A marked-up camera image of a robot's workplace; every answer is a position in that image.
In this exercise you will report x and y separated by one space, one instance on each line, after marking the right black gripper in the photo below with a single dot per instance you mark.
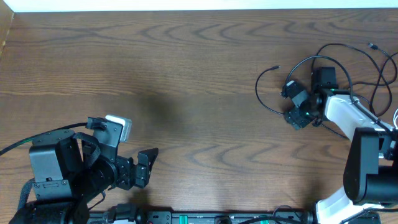
293 116

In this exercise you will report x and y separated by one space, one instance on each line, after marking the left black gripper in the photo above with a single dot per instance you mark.
125 173

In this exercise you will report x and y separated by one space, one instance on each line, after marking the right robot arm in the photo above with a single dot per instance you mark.
370 176

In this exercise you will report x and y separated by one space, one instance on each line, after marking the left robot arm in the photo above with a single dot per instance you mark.
71 169

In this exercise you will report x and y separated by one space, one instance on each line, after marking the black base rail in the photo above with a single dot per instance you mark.
131 213

